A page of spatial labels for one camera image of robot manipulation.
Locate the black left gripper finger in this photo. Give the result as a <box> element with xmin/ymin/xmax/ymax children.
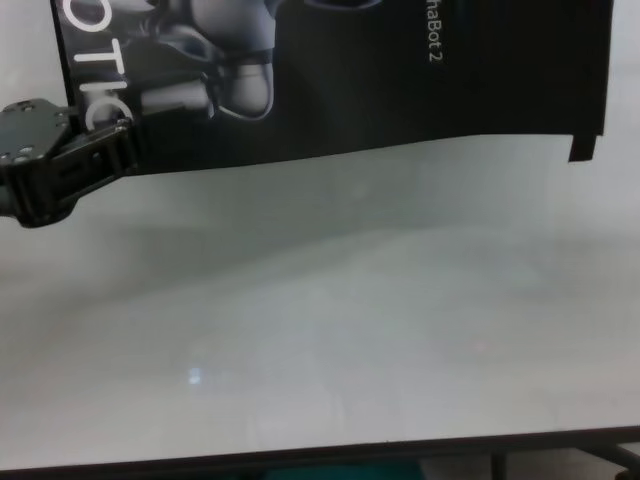
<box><xmin>47</xmin><ymin>119</ymin><xmax>141</xmax><ymax>201</ymax></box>
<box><xmin>64</xmin><ymin>107</ymin><xmax>91</xmax><ymax>141</ymax></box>

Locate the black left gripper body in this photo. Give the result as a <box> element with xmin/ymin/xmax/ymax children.
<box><xmin>0</xmin><ymin>98</ymin><xmax>81</xmax><ymax>229</ymax></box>

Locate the black robot print poster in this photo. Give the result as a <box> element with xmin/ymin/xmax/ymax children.
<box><xmin>62</xmin><ymin>0</ymin><xmax>606</xmax><ymax>176</ymax></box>

